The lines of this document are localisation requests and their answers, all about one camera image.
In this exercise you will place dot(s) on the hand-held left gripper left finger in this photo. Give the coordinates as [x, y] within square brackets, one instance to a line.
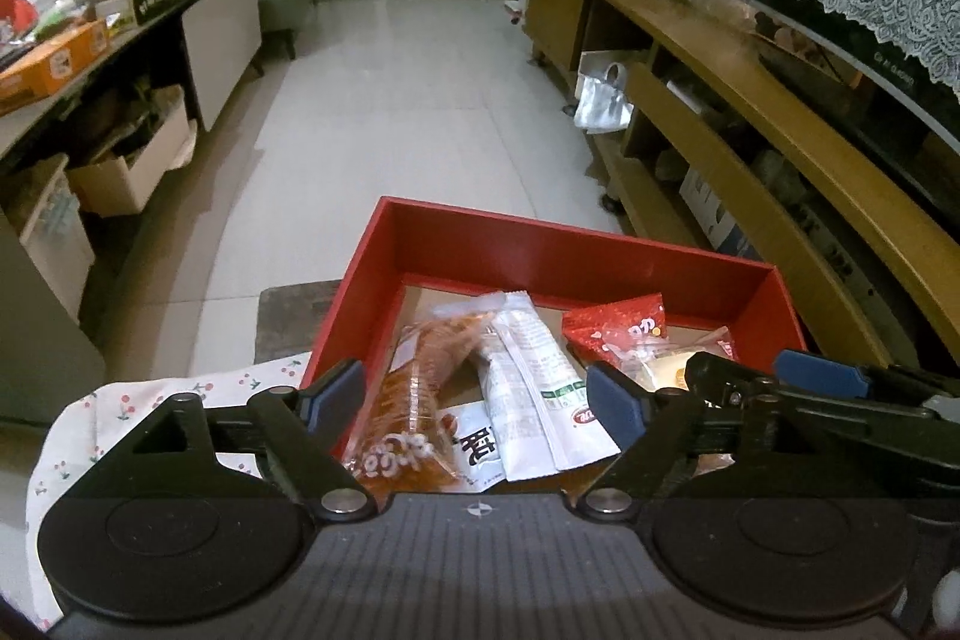
[337, 389]

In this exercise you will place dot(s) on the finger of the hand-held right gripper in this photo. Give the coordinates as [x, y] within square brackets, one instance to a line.
[731, 374]
[821, 374]

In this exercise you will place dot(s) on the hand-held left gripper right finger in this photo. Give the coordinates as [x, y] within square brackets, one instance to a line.
[613, 401]

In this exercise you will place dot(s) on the yellow cake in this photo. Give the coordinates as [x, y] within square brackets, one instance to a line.
[666, 373]

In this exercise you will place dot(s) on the red snack packet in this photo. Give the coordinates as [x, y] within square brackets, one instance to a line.
[619, 329]

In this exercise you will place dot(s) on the orange brown snack packet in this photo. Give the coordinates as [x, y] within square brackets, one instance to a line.
[420, 400]

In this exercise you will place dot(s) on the white grey snack packet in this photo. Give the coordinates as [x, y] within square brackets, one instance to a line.
[525, 385]

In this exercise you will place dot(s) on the red cardboard box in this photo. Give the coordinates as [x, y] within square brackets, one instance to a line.
[525, 257]

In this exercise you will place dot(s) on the dark square stool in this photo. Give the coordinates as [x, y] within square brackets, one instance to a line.
[296, 325]

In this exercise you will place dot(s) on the white packet with black print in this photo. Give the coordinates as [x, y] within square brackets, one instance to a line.
[480, 445]

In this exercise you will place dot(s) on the white box on shelf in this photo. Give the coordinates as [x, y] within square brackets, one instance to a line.
[712, 212]

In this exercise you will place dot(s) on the wooden TV stand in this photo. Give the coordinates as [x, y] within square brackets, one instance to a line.
[750, 145]

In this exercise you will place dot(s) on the cherry print tablecloth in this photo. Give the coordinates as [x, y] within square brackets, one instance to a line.
[82, 430]

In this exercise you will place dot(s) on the black television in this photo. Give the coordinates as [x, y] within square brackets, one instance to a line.
[870, 108]

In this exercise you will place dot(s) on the white cardboard storage box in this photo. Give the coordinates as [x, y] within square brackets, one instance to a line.
[131, 175]

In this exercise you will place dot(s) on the silver foil bag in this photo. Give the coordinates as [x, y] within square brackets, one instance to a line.
[601, 100]

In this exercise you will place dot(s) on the white cabinet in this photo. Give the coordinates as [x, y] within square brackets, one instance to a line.
[221, 48]

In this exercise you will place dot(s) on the dark long side table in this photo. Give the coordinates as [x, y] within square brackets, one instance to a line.
[45, 123]

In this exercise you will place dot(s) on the orange flat box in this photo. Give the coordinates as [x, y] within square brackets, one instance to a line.
[52, 66]

